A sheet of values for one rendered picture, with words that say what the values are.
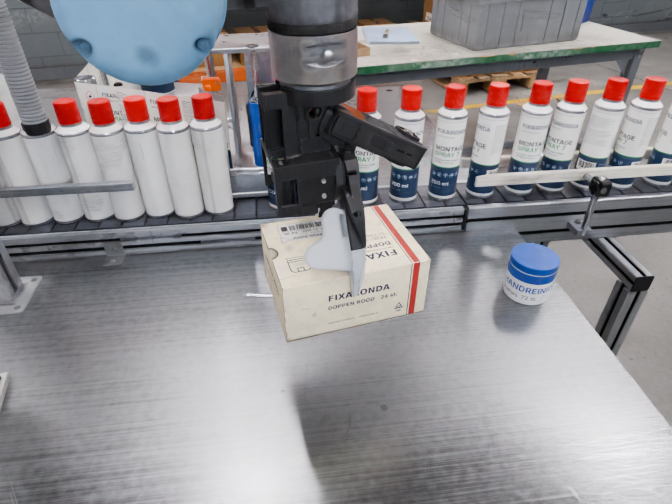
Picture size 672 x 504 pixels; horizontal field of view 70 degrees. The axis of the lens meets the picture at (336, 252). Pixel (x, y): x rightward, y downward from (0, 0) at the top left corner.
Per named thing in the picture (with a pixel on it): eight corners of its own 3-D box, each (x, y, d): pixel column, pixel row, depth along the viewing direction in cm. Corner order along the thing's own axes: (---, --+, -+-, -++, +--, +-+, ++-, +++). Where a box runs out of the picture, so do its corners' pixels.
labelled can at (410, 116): (412, 189, 94) (423, 82, 82) (419, 202, 89) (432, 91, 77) (386, 191, 93) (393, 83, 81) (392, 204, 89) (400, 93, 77)
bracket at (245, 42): (272, 37, 86) (272, 31, 86) (273, 52, 77) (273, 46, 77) (195, 39, 85) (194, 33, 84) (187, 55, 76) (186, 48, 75)
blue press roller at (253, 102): (274, 179, 93) (266, 93, 83) (274, 187, 90) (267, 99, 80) (257, 180, 92) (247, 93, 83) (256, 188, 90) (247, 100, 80)
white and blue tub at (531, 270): (546, 281, 79) (558, 246, 75) (549, 309, 73) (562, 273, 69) (502, 274, 80) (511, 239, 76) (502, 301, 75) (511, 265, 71)
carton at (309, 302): (383, 252, 65) (386, 204, 60) (423, 311, 55) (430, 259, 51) (265, 274, 61) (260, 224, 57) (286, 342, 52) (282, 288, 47)
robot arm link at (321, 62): (341, 14, 44) (374, 33, 38) (342, 66, 47) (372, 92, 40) (260, 21, 42) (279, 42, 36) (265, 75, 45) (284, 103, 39)
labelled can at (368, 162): (374, 191, 93) (380, 83, 81) (379, 205, 89) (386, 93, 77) (347, 193, 92) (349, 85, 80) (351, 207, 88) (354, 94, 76)
